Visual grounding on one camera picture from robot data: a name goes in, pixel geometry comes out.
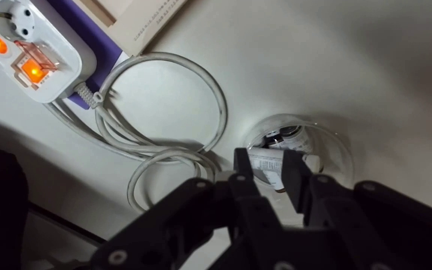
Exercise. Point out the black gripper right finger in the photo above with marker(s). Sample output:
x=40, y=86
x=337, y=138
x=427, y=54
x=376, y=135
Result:
x=390, y=225

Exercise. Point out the light wooden compartment tray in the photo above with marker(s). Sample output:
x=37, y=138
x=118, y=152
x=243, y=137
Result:
x=141, y=20

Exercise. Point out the clear plastic round container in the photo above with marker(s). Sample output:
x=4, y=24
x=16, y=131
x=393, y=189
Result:
x=330, y=144

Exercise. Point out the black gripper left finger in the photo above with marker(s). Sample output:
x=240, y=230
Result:
x=175, y=225

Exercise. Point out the white power strip orange switches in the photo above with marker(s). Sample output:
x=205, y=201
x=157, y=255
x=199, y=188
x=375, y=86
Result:
x=51, y=30

